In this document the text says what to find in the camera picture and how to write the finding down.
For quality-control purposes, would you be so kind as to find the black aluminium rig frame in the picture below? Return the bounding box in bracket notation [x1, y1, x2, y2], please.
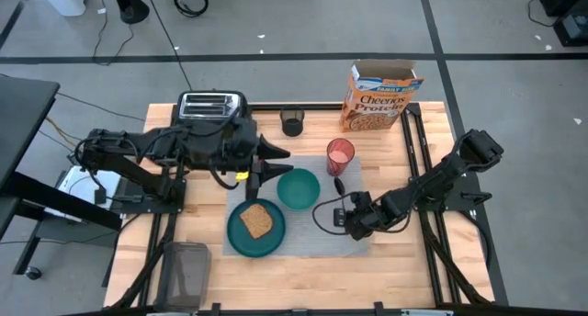
[105, 100, 511, 316]

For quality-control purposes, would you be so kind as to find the orange Cheerios Protein cereal box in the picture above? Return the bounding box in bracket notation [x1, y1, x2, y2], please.
[339, 59, 424, 133]

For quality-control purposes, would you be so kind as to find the black mesh cup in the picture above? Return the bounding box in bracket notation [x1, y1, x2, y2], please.
[279, 107, 306, 138]

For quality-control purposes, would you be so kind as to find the white flat box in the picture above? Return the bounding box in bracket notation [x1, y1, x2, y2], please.
[45, 165, 123, 223]

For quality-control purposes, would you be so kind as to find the clear smoky plastic container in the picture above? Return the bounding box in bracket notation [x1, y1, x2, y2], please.
[153, 241, 212, 312]

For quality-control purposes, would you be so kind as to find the teal bowl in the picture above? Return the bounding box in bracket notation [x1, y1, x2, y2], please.
[276, 167, 322, 211]

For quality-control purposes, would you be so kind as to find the pink faceted plastic tumbler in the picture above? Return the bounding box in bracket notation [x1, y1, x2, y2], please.
[325, 138, 356, 177]

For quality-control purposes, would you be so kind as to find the black stand base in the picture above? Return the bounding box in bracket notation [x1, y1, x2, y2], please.
[108, 0, 151, 26]

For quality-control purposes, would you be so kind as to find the brown bread slice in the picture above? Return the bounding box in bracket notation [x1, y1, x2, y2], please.
[239, 203, 275, 240]

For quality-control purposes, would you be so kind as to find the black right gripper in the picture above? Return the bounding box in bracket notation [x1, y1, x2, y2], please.
[333, 190, 387, 242]

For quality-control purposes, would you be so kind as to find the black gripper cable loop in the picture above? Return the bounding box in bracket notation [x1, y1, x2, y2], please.
[311, 194, 359, 237]

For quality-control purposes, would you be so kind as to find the thin black floor cable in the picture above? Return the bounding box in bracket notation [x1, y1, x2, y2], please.
[91, 0, 135, 67]

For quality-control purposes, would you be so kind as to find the black toaster power cord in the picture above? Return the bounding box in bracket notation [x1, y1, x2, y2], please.
[144, 0, 194, 92]

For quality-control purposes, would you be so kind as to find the dark desk with black legs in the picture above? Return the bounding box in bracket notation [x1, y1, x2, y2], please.
[0, 74, 123, 280]

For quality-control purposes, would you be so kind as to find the grey woven placemat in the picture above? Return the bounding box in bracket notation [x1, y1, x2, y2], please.
[222, 154, 371, 257]

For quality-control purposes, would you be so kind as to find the black two-slot toaster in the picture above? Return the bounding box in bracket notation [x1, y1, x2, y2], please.
[176, 90, 249, 124]

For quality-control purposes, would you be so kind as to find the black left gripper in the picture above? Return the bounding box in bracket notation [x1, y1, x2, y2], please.
[215, 117, 295, 188]

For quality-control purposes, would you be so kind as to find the black equipment case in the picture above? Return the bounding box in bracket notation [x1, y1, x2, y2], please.
[539, 0, 588, 49]

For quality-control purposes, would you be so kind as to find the teal plate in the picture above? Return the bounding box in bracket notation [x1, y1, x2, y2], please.
[226, 197, 287, 258]

